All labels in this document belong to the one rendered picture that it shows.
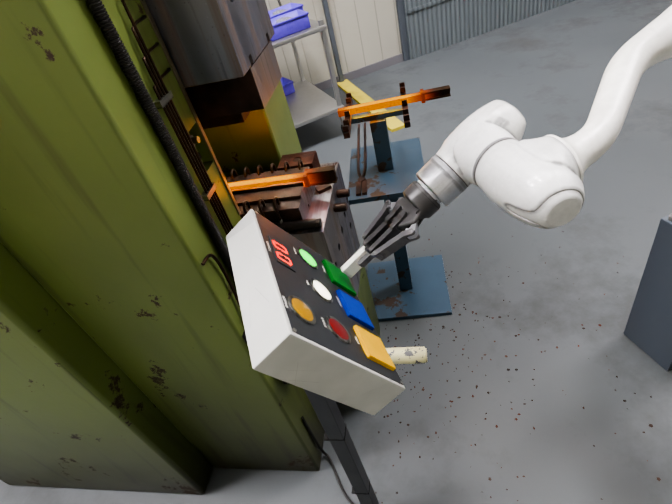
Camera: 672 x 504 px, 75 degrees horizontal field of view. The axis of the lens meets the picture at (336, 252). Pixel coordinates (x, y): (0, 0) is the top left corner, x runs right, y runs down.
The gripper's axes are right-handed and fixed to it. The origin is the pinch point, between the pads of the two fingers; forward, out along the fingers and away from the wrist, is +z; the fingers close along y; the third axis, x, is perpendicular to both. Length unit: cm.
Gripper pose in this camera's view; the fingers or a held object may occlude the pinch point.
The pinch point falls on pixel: (357, 261)
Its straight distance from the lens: 91.3
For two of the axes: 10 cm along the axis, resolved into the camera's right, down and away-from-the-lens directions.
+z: -6.9, 6.8, 2.4
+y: -3.0, -5.7, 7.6
